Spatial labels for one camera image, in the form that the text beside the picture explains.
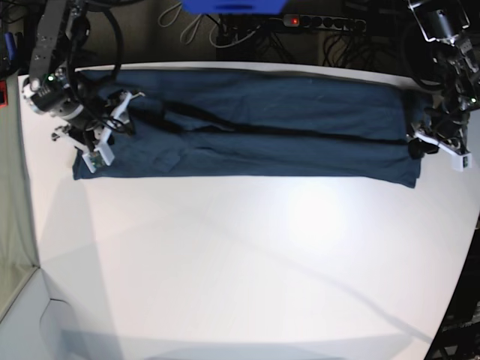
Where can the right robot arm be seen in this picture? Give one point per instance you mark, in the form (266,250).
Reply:
(54,86)

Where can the red black box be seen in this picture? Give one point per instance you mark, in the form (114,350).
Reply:
(3,94)

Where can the dark blue t-shirt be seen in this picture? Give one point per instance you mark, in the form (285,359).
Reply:
(245,123)

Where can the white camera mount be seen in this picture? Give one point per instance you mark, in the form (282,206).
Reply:
(96,155)
(460,156)

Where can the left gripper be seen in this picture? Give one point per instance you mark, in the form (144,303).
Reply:
(447,127)

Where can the blue cylinder tool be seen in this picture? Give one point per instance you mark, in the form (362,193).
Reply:
(11,46)

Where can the grey cloth panel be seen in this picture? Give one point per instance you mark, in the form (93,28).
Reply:
(19,254)

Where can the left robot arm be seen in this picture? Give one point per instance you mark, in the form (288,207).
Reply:
(444,24)

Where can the blue plastic bin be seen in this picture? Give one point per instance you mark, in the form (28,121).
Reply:
(234,6)

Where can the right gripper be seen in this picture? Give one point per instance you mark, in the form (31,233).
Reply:
(86,125)

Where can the black power strip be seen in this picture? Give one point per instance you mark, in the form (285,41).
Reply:
(334,23)

